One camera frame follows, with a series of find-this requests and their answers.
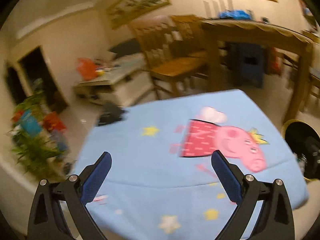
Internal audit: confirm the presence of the red hanging plant card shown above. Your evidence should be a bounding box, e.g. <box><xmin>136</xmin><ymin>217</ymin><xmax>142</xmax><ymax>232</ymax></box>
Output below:
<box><xmin>42</xmin><ymin>112</ymin><xmax>67</xmax><ymax>133</ymax></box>

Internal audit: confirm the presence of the wooden dining chair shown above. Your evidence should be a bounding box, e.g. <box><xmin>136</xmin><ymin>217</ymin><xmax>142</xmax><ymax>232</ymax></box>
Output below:
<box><xmin>129</xmin><ymin>17</ymin><xmax>211</xmax><ymax>100</ymax></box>
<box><xmin>169</xmin><ymin>14</ymin><xmax>204</xmax><ymax>57</ymax></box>
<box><xmin>301</xmin><ymin>30</ymin><xmax>320</xmax><ymax>112</ymax></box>

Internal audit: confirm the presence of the pale low coffee table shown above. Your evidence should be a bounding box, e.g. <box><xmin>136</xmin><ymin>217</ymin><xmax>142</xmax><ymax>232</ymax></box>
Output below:
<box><xmin>73</xmin><ymin>54</ymin><xmax>156</xmax><ymax>106</ymax></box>

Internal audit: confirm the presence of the green potted plant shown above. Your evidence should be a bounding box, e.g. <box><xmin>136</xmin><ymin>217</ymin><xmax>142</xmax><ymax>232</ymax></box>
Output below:
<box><xmin>9</xmin><ymin>90</ymin><xmax>69</xmax><ymax>179</ymax></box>

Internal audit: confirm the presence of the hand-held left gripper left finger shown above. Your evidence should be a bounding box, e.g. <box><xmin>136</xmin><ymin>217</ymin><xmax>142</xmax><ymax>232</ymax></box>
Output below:
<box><xmin>27</xmin><ymin>151</ymin><xmax>112</xmax><ymax>240</ymax></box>

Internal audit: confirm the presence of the wooden dining table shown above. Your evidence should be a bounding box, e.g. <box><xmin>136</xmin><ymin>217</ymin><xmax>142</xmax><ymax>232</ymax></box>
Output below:
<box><xmin>199</xmin><ymin>17</ymin><xmax>316</xmax><ymax>130</ymax></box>

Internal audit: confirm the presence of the dark flat object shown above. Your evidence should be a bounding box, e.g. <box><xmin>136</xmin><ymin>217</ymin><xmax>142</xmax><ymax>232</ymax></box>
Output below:
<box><xmin>108</xmin><ymin>38</ymin><xmax>141</xmax><ymax>55</ymax></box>

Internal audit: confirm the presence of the blue plastic stool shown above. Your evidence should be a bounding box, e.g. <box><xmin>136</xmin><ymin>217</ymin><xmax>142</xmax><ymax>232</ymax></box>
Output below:
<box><xmin>237</xmin><ymin>43</ymin><xmax>266</xmax><ymax>88</ymax></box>

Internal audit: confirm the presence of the gold framed landscape painting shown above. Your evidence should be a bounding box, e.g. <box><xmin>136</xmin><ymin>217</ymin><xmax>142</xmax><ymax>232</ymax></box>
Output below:
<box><xmin>106</xmin><ymin>0</ymin><xmax>172</xmax><ymax>30</ymax></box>

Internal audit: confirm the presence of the black gold-rimmed trash can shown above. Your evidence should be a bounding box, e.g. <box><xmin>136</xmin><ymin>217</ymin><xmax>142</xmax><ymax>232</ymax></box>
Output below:
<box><xmin>281</xmin><ymin>119</ymin><xmax>320</xmax><ymax>183</ymax></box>

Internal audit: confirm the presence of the blue hanging plant card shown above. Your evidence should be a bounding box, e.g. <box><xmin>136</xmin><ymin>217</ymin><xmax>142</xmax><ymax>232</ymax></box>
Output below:
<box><xmin>19</xmin><ymin>110</ymin><xmax>42</xmax><ymax>138</ymax></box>

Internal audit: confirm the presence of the orange plastic bag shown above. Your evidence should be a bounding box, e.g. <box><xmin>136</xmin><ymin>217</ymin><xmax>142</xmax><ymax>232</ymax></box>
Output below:
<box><xmin>76</xmin><ymin>57</ymin><xmax>100</xmax><ymax>81</ymax></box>

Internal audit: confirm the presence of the blue cartoon printed blanket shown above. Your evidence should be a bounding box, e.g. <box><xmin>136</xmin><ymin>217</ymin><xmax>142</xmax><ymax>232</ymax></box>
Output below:
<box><xmin>72</xmin><ymin>89</ymin><xmax>310</xmax><ymax>240</ymax></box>

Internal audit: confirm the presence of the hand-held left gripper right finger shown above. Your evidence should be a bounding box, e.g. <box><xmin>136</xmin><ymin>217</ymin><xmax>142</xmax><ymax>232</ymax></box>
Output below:
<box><xmin>211</xmin><ymin>149</ymin><xmax>294</xmax><ymax>240</ymax></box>

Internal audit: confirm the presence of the blue cloth bundle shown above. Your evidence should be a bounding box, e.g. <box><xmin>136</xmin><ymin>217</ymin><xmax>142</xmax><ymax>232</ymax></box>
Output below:
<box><xmin>218</xmin><ymin>9</ymin><xmax>252</xmax><ymax>20</ymax></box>

